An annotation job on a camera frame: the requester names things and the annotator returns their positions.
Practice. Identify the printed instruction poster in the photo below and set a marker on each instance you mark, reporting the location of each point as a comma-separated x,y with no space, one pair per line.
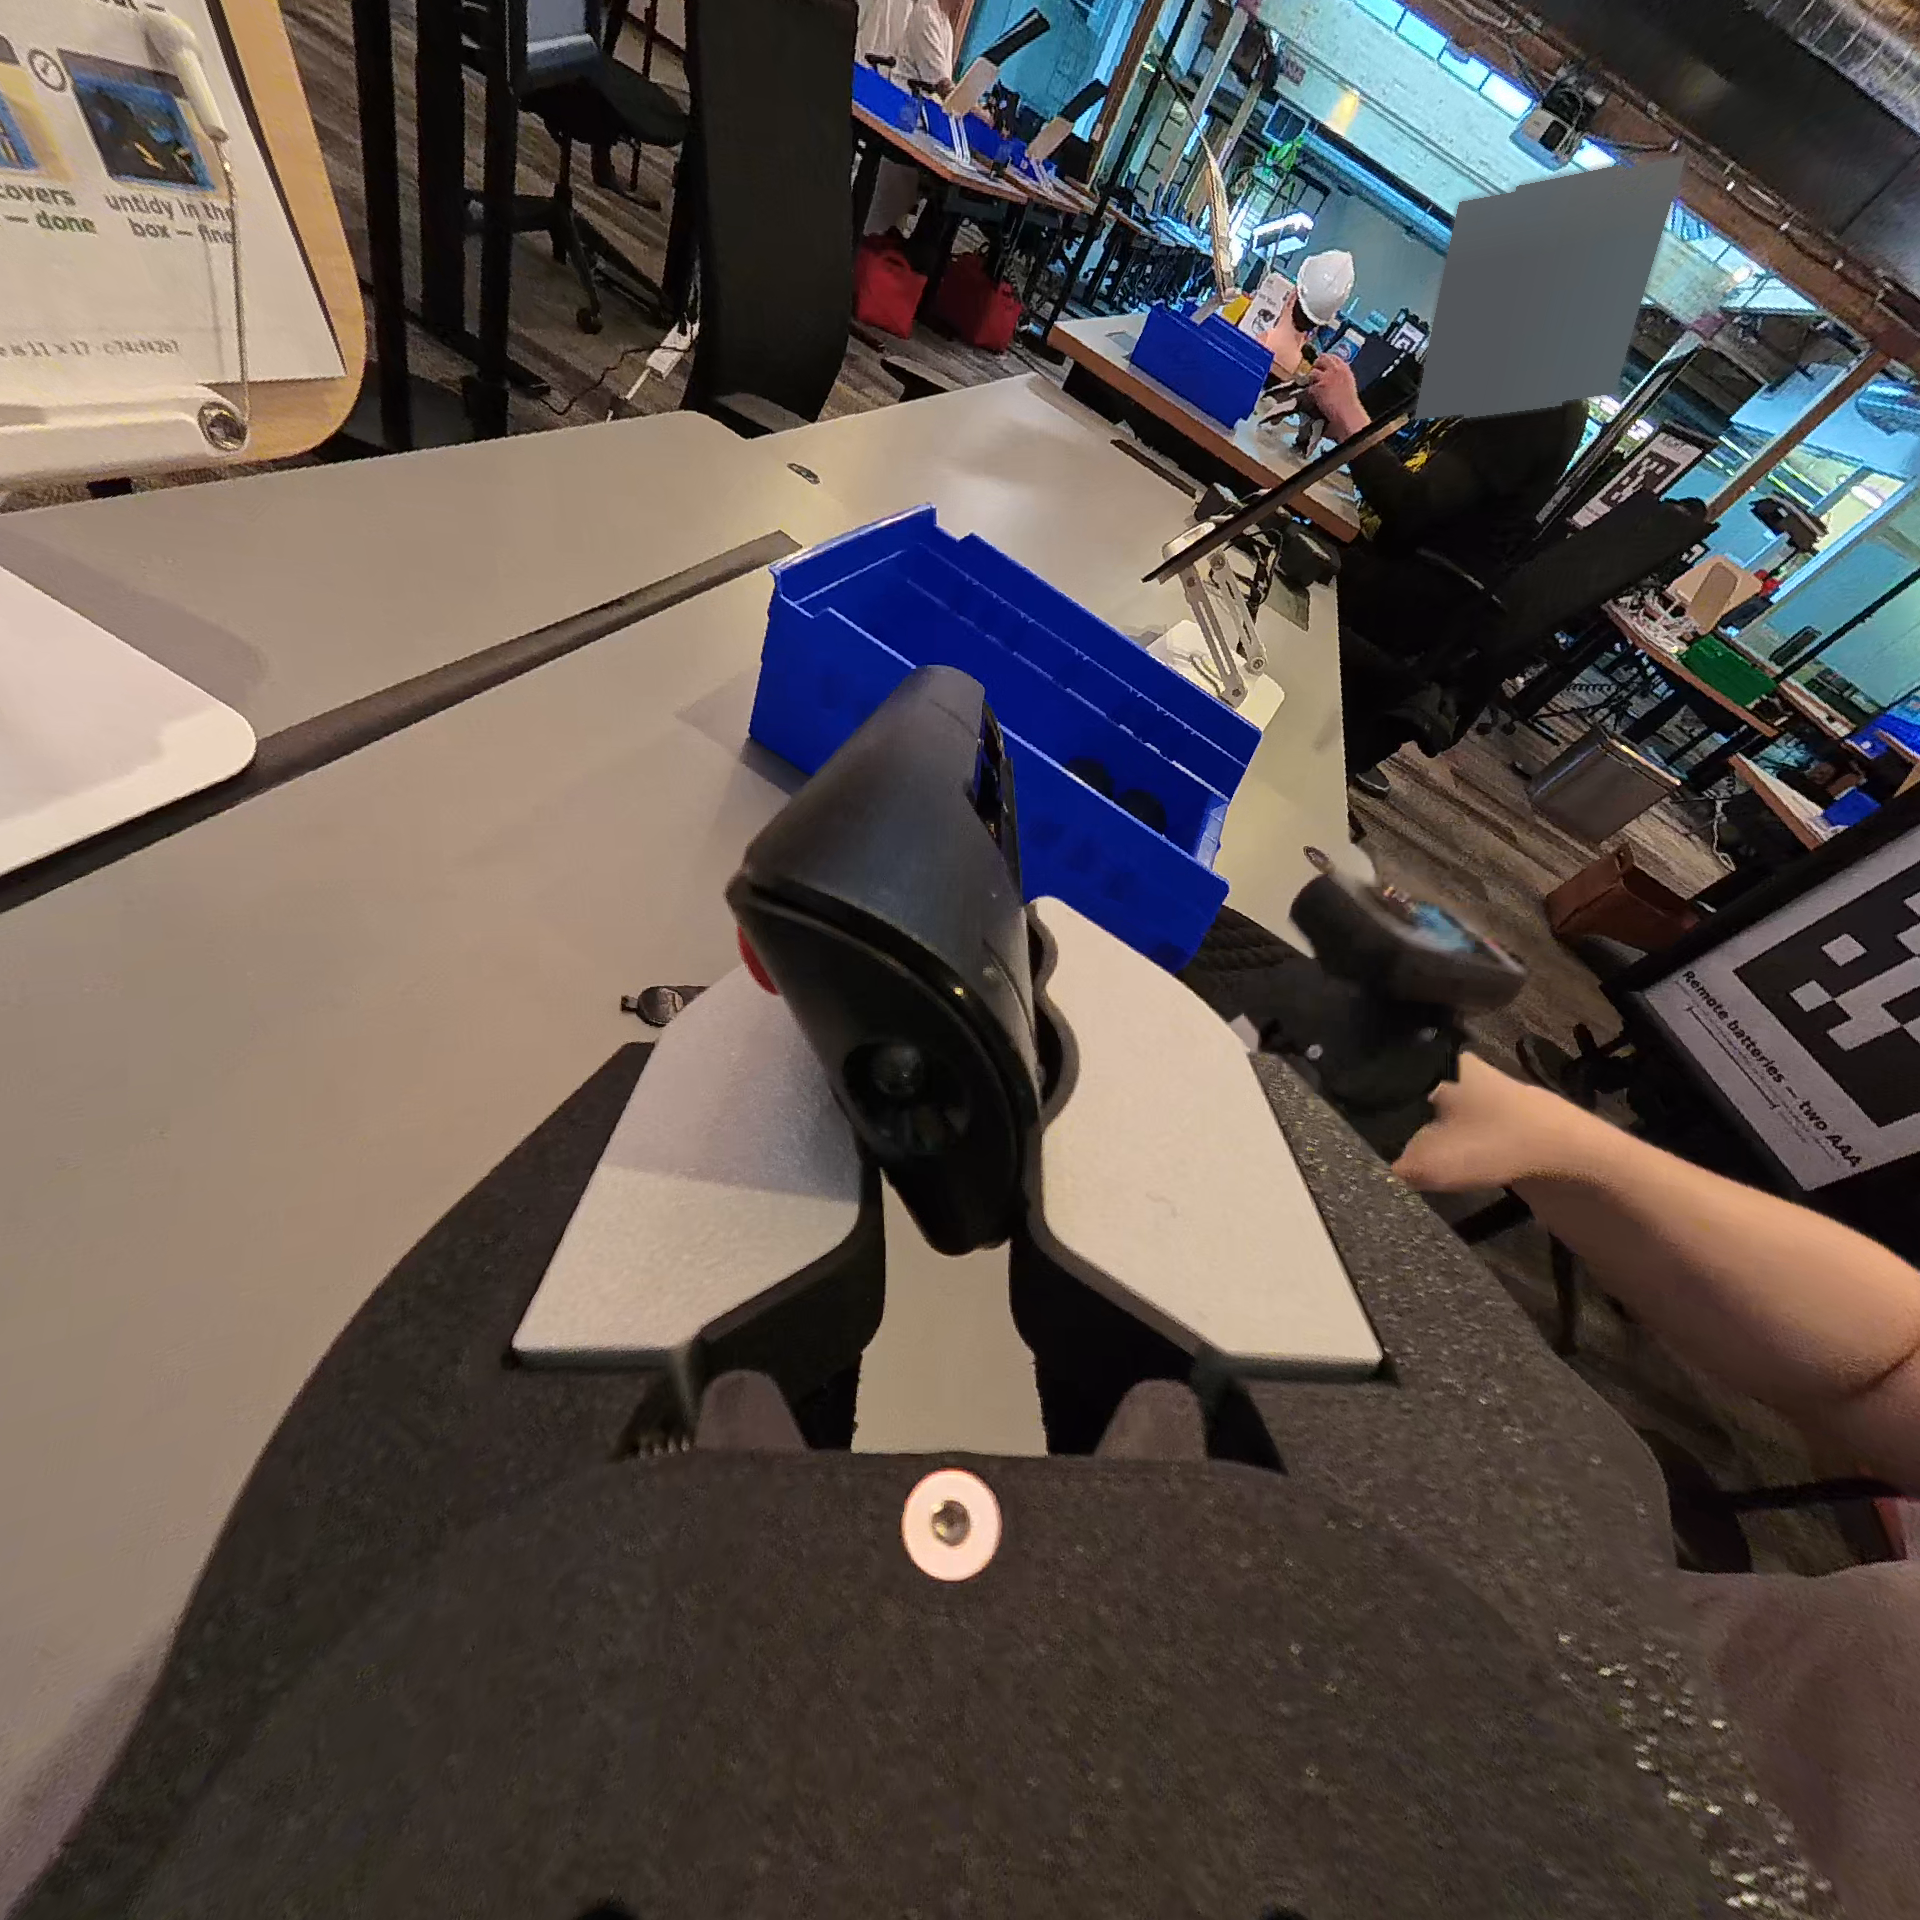
152,212

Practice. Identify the black remote battery cover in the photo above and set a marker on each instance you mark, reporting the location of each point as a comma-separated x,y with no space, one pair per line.
668,1005

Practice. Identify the black office chair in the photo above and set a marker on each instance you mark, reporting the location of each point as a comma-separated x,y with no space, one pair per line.
1592,616
775,212

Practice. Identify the white stand with black rod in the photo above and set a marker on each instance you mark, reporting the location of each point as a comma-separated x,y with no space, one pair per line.
1231,603

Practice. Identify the black remote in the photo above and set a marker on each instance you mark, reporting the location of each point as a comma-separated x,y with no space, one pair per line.
902,902

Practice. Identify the brown cardboard box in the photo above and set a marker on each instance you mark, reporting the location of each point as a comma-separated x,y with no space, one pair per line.
1621,909

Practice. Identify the person's right hand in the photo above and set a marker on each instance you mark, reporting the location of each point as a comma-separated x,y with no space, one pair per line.
1501,1134

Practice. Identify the blue plastic bin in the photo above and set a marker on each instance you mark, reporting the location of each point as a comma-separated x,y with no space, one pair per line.
990,676
1202,367

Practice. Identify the black framed marker sign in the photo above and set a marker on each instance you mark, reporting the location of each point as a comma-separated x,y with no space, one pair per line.
1816,1006

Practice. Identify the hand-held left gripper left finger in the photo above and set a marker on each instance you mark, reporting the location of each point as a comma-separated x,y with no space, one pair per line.
675,1231

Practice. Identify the person's right forearm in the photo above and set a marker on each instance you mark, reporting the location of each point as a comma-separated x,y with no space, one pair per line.
1740,1277

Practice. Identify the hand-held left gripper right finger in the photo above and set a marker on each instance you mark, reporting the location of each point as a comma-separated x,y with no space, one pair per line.
1202,1201

